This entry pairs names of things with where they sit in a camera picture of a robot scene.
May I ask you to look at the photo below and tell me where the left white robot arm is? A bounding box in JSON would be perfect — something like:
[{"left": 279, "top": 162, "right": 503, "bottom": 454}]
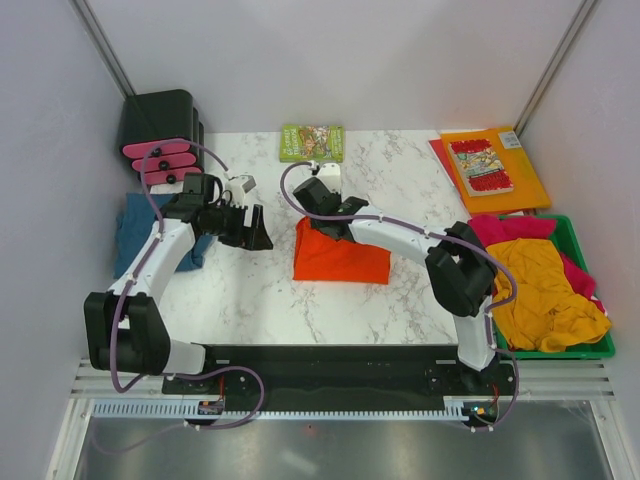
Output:
[{"left": 84, "top": 173, "right": 273, "bottom": 393}]

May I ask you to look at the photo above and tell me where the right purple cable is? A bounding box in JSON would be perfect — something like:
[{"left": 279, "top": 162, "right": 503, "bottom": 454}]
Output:
[{"left": 279, "top": 159, "right": 521, "bottom": 434}]

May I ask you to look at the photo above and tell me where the purple cable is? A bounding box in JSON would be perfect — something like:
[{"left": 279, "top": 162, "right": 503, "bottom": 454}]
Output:
[
  {"left": 92, "top": 140, "right": 266, "bottom": 455},
  {"left": 279, "top": 159, "right": 521, "bottom": 434}
]

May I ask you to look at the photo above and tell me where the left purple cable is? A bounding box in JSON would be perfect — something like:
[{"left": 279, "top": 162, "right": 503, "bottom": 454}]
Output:
[{"left": 92, "top": 140, "right": 266, "bottom": 455}]

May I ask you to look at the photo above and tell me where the blue folded t shirt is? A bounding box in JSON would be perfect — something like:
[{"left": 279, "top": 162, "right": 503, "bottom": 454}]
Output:
[{"left": 113, "top": 193, "right": 217, "bottom": 279}]

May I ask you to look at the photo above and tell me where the red comic book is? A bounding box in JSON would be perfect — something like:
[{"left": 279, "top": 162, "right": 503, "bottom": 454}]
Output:
[{"left": 448, "top": 138, "right": 514, "bottom": 197}]

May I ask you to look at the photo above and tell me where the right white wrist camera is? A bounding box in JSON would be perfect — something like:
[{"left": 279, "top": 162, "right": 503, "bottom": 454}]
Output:
[{"left": 310, "top": 161, "right": 342, "bottom": 194}]

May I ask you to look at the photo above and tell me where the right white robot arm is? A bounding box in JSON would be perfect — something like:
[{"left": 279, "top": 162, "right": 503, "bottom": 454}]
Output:
[{"left": 293, "top": 177, "right": 497, "bottom": 394}]

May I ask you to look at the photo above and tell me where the white slotted cable duct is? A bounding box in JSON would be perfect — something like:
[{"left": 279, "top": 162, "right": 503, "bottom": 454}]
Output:
[{"left": 91, "top": 398, "right": 468, "bottom": 421}]

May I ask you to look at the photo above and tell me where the orange t shirt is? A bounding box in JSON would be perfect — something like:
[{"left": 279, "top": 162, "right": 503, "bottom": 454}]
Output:
[{"left": 293, "top": 217, "right": 391, "bottom": 285}]

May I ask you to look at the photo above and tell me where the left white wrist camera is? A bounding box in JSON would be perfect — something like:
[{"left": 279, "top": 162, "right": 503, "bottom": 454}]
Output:
[{"left": 223, "top": 174, "right": 256, "bottom": 207}]

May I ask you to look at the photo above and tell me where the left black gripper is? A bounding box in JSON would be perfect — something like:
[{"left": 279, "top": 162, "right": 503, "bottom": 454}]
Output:
[{"left": 203, "top": 199, "right": 272, "bottom": 252}]

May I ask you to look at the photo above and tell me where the green plastic bin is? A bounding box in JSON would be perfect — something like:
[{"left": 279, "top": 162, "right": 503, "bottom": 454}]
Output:
[{"left": 471, "top": 215, "right": 616, "bottom": 360}]

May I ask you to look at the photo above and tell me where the orange folder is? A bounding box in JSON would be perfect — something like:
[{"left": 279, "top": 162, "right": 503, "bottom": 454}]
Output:
[{"left": 440, "top": 127, "right": 552, "bottom": 215}]

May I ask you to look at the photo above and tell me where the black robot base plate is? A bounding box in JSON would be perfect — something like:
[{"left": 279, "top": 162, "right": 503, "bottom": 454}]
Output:
[{"left": 162, "top": 345, "right": 515, "bottom": 414}]

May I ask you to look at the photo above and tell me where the red folder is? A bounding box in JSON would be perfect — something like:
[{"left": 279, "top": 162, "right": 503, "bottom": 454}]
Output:
[{"left": 429, "top": 138, "right": 460, "bottom": 194}]

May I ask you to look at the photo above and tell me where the yellow t shirt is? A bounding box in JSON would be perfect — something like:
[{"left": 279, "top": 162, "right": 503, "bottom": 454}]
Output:
[{"left": 487, "top": 238, "right": 611, "bottom": 353}]

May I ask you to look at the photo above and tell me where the black pink drawer unit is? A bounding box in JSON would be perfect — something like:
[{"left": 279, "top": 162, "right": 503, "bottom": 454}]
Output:
[{"left": 117, "top": 89, "right": 204, "bottom": 186}]

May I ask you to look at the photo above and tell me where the magenta t shirt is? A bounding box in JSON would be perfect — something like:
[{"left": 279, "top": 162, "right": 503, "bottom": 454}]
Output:
[{"left": 469, "top": 214, "right": 606, "bottom": 314}]

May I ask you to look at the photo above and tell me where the green paperback book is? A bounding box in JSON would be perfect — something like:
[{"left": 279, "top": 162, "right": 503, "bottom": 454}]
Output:
[{"left": 279, "top": 124, "right": 345, "bottom": 163}]

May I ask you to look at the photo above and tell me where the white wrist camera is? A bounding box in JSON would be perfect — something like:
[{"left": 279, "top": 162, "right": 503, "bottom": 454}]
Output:
[
  {"left": 223, "top": 174, "right": 256, "bottom": 207},
  {"left": 310, "top": 161, "right": 342, "bottom": 194}
]

